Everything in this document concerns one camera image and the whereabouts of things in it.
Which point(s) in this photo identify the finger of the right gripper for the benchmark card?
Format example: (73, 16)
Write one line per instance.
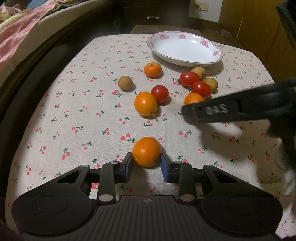
(240, 106)

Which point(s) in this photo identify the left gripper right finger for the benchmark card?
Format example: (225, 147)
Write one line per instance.
(182, 174)

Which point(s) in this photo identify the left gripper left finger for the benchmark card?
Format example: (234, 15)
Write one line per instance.
(111, 174)

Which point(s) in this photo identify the brown longan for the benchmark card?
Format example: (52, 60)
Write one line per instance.
(213, 83)
(199, 71)
(125, 83)

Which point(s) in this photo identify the large textured orange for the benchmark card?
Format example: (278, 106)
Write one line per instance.
(193, 98)

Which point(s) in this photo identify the orange kumquat with stem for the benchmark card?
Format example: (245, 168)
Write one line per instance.
(145, 104)

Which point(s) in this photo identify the red cherry tomato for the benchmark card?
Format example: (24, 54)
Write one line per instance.
(188, 78)
(200, 88)
(160, 93)

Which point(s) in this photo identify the small mandarin with green stem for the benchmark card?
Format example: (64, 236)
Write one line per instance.
(152, 70)

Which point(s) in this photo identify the cherry print tablecloth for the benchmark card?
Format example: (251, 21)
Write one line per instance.
(85, 118)

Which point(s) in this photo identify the wooden wardrobe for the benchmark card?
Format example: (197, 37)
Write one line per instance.
(257, 25)

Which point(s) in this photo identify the white floral oval plate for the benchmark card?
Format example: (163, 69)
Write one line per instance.
(184, 49)

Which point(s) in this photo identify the brown wooden stool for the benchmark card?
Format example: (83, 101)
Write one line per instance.
(151, 29)

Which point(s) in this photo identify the dark wooden drawer cabinet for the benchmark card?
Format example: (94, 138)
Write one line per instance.
(172, 13)

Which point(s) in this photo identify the pink floral blanket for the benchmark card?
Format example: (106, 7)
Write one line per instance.
(15, 29)

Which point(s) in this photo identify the white wall socket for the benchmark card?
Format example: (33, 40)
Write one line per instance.
(200, 6)

